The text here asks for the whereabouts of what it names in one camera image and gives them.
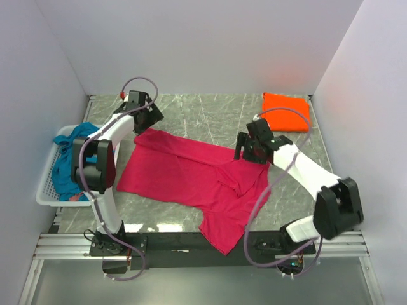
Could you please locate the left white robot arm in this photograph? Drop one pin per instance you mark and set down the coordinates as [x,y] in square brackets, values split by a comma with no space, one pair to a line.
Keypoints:
[94,165]

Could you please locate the white plastic laundry basket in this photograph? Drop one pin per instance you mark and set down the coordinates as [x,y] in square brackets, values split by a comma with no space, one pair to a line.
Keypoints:
[46,193]

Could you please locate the folded orange t shirt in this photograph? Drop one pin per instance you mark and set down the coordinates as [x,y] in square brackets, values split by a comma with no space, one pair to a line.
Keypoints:
[293,114]

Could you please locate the aluminium frame rail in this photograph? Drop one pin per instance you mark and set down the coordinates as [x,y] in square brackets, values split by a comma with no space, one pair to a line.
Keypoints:
[75,246]

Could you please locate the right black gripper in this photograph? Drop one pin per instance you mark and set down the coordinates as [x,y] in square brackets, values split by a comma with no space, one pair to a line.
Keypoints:
[243,140]

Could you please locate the peach cloth in basket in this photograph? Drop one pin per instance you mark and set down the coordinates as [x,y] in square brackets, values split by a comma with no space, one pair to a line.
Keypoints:
[78,197]

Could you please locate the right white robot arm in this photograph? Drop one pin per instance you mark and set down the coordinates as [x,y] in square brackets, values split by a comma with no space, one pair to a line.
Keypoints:
[338,205]

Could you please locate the pink t shirt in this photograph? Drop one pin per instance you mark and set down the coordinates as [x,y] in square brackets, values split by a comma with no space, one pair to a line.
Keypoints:
[168,168]

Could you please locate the black base beam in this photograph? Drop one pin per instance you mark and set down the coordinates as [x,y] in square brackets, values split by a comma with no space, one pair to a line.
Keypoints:
[183,250]

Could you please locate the blue t shirt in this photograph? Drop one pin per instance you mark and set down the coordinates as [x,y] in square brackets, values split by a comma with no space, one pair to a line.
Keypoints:
[61,175]

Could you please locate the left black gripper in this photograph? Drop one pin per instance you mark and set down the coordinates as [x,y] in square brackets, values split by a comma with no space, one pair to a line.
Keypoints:
[154,116]

